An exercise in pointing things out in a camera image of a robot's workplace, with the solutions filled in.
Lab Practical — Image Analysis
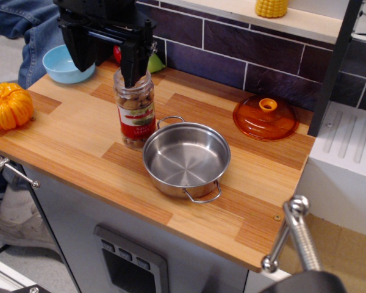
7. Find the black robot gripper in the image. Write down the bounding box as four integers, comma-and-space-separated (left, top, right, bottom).
54, 1, 156, 88

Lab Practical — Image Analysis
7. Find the clear jar of almonds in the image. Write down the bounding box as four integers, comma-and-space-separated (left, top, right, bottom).
113, 70, 156, 150

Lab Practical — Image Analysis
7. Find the stainless steel pot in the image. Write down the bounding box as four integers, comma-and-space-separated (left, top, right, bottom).
143, 116, 231, 204

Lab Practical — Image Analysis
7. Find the orange transparent pot lid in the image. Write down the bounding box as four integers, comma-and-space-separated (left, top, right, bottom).
233, 95, 300, 141

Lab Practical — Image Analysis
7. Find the green toy apple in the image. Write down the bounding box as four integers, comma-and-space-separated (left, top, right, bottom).
148, 53, 166, 73

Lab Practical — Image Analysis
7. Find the light blue bowl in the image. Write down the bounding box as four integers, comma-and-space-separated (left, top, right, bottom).
43, 45, 96, 84

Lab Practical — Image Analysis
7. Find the person leg in jeans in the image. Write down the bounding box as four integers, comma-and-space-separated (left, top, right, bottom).
0, 0, 64, 89

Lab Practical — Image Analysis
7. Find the orange toy pumpkin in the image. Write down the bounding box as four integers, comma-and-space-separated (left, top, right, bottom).
0, 82, 34, 130

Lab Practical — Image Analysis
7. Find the yellow toy corn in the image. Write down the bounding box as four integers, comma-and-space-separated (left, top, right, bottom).
255, 0, 289, 18

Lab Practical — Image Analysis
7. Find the white sneaker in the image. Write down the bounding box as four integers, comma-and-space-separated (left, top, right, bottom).
0, 204, 58, 253

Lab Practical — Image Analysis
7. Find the wooden upper shelf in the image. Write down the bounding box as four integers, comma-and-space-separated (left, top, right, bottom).
161, 0, 344, 45

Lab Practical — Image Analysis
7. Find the grey oven control panel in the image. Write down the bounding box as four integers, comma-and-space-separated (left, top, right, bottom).
94, 225, 170, 292

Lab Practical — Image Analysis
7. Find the white toy sink drainer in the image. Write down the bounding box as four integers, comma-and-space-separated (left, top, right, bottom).
310, 102, 366, 176

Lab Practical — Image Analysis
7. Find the left metal rail handle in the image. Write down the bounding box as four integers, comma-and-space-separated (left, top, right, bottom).
0, 155, 41, 190

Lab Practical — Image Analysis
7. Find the metal rail handle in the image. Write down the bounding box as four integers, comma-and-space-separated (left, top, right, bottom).
261, 195, 323, 273
0, 155, 41, 190

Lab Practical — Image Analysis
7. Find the black vertical post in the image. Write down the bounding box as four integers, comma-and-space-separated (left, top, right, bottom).
307, 0, 362, 137

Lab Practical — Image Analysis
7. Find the right metal rail handle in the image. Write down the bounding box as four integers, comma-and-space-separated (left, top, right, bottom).
261, 195, 323, 273

